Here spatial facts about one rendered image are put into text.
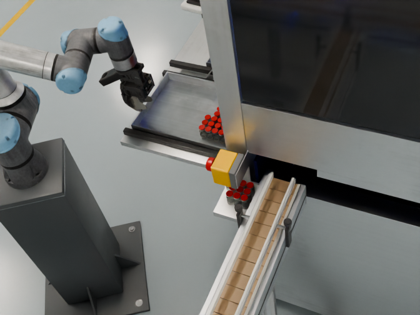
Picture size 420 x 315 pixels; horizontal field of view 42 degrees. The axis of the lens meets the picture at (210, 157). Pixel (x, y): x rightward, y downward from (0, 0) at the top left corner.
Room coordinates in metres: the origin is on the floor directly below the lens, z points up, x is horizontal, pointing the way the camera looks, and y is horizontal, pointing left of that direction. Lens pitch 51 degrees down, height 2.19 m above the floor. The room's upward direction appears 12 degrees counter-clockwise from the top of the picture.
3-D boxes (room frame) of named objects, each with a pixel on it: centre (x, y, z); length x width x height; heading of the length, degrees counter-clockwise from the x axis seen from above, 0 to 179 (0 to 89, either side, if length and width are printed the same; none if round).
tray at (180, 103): (1.26, 0.01, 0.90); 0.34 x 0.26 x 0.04; 56
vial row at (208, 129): (1.21, -0.06, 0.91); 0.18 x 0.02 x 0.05; 146
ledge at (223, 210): (0.89, -0.07, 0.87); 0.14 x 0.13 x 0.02; 56
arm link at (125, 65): (1.30, 0.19, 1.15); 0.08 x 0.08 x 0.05
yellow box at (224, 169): (0.92, -0.04, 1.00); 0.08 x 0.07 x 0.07; 56
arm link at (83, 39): (1.30, 0.29, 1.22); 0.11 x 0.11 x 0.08; 77
